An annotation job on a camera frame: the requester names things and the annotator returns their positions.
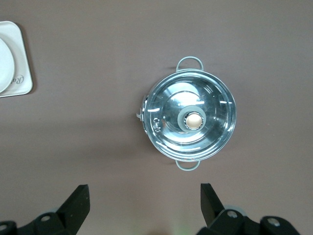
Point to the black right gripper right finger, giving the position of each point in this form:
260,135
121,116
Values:
215,210

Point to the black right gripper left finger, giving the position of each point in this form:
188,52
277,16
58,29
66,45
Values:
71,208

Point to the round cream plate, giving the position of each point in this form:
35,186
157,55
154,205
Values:
5,66

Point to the brown table cloth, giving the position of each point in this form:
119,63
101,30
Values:
97,147

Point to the glass pot lid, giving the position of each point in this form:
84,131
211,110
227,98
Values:
193,117

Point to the stainless steel electric pot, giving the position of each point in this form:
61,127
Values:
190,115

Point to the cream rabbit print tray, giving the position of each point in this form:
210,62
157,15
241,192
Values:
22,61

